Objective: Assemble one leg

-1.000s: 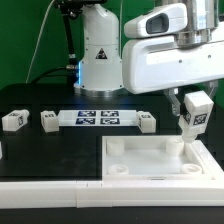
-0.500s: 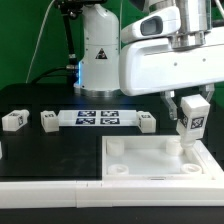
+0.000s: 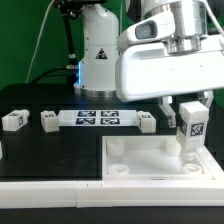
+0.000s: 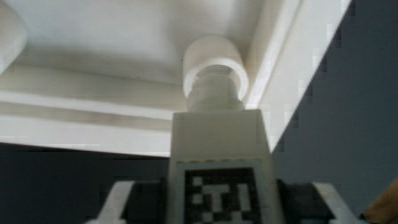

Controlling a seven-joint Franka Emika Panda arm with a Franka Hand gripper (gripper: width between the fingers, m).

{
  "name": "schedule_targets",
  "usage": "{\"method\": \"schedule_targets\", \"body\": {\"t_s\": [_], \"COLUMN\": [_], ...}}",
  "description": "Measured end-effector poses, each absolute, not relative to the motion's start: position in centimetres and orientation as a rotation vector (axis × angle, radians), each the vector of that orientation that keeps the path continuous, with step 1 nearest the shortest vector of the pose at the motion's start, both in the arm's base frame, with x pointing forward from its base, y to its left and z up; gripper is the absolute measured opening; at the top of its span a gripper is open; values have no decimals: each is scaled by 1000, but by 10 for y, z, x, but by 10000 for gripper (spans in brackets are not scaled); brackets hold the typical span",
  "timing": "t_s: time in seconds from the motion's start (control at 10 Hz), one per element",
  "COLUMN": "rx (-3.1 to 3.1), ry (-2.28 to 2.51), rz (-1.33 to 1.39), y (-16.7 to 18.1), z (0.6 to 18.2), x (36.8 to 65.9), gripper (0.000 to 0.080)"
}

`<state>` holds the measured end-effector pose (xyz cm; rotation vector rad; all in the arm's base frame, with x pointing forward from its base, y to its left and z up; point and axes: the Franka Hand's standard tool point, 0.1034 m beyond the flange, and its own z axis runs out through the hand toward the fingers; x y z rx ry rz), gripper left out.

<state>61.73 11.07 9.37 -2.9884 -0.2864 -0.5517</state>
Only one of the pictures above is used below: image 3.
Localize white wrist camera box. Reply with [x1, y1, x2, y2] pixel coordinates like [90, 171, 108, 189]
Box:
[117, 11, 175, 52]

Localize white L-shaped fence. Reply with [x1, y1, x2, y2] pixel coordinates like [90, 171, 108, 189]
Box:
[0, 140, 224, 209]

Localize white square tabletop part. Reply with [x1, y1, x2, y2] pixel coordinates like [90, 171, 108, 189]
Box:
[102, 136, 213, 181]

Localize white marker base plate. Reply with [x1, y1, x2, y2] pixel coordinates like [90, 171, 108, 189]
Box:
[58, 110, 136, 126]

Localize white cable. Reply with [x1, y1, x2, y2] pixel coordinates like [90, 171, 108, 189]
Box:
[25, 0, 56, 84]

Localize black cables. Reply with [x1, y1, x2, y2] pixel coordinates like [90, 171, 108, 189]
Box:
[29, 65, 80, 84]

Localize white part left edge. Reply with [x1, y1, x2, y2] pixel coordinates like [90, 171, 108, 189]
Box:
[0, 141, 3, 160]

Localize black camera stand pole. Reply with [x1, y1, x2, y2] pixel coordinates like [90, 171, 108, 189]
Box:
[53, 0, 108, 84]

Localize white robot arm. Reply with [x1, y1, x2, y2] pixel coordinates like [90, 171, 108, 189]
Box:
[74, 0, 224, 126]

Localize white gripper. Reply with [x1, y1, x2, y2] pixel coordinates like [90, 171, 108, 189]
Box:
[115, 41, 224, 128]

